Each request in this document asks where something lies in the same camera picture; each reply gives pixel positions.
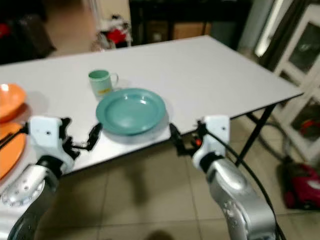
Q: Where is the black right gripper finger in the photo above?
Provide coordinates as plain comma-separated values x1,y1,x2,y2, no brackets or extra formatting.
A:
168,122,187,154

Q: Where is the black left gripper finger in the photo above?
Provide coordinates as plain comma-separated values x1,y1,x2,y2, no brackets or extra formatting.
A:
73,122,104,153

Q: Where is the green plate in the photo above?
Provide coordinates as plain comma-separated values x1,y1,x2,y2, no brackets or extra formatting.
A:
96,88,167,136

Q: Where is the green mug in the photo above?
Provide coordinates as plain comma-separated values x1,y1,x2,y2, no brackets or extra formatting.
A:
88,69,120,99

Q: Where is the orange plate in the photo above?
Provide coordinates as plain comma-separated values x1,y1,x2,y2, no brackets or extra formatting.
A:
0,121,27,180

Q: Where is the black table leg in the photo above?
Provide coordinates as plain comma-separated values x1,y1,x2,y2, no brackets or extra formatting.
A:
234,103,279,167

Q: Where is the orange bowl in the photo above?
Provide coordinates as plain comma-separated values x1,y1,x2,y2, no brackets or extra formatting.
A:
0,83,27,121

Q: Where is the red and white bag pile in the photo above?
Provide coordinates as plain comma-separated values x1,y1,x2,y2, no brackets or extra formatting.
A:
92,15,132,52

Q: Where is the dark suitcase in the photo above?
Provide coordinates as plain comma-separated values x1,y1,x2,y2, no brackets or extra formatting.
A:
11,14,57,60

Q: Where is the dark wooden cabinet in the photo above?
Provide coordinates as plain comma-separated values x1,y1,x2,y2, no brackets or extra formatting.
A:
129,0,254,49

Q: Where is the red vacuum cleaner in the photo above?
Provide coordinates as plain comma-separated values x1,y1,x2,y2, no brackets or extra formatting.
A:
280,157,320,211

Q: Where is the white glass door cabinet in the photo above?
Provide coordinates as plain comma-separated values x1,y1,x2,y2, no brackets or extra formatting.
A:
272,4,320,162

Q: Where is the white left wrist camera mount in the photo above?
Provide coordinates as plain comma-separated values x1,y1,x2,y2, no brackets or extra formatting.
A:
29,116,70,167

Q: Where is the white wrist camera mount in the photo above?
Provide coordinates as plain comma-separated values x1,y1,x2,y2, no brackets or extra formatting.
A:
29,116,70,167
192,115,231,169

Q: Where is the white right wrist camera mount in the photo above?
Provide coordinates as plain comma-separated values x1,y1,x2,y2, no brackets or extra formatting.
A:
192,115,231,169

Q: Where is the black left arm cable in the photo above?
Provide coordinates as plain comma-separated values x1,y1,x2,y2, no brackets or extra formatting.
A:
0,127,31,149

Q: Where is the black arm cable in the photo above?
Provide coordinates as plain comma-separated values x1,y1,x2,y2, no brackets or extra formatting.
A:
0,127,31,149
202,125,287,240

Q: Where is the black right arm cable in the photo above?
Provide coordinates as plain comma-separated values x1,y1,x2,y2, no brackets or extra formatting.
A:
202,125,287,240

